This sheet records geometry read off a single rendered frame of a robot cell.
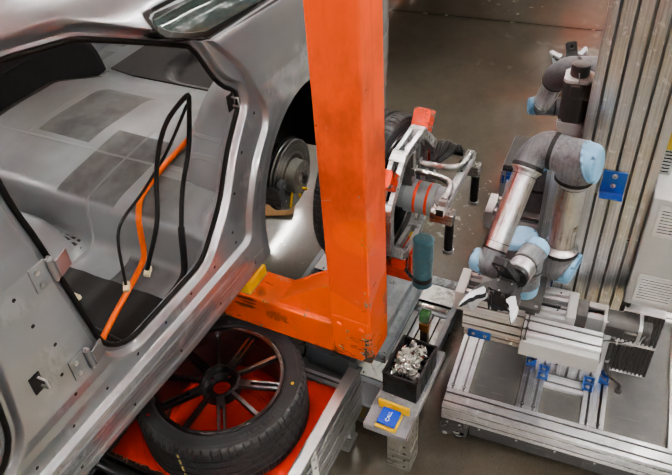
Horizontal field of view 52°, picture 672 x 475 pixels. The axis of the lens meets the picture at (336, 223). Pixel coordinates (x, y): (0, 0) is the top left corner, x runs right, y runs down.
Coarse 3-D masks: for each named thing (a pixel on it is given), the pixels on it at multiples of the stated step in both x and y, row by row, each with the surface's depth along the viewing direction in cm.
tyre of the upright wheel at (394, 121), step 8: (384, 112) 276; (392, 112) 278; (400, 112) 279; (384, 120) 271; (392, 120) 269; (400, 120) 271; (408, 120) 280; (384, 128) 265; (392, 128) 266; (400, 128) 273; (408, 128) 282; (384, 136) 262; (392, 136) 266; (392, 144) 269; (416, 176) 310; (320, 200) 266; (320, 208) 268; (320, 216) 269; (408, 216) 313; (320, 224) 272; (320, 232) 275; (400, 232) 308; (320, 240) 279
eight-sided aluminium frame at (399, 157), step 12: (408, 132) 273; (420, 132) 272; (432, 144) 290; (396, 156) 261; (408, 156) 262; (432, 156) 297; (432, 180) 305; (396, 192) 260; (420, 216) 306; (408, 228) 304; (420, 228) 305; (408, 240) 298; (396, 252) 280; (408, 252) 295
